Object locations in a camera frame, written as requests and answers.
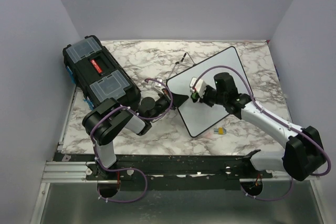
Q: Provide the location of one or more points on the yellow grey small connector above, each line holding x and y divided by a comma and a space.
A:
220, 131

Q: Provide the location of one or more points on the black plastic toolbox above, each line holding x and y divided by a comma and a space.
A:
97, 73

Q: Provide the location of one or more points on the aluminium extrusion frame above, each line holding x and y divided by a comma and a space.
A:
56, 171

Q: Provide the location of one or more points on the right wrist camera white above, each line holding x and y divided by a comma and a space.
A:
197, 86

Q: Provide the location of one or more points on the white whiteboard black frame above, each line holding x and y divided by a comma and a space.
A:
199, 117

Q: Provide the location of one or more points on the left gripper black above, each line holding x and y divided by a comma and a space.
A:
178, 99

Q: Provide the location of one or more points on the green black whiteboard eraser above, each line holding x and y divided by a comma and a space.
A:
195, 97

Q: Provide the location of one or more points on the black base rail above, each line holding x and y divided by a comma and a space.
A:
161, 172

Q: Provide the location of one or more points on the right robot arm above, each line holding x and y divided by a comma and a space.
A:
302, 152

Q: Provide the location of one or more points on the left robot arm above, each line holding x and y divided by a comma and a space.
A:
106, 121

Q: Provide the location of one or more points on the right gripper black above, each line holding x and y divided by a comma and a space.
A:
203, 99

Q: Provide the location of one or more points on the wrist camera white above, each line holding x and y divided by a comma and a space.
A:
197, 86
156, 85

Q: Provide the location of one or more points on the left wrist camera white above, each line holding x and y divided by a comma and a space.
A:
156, 85

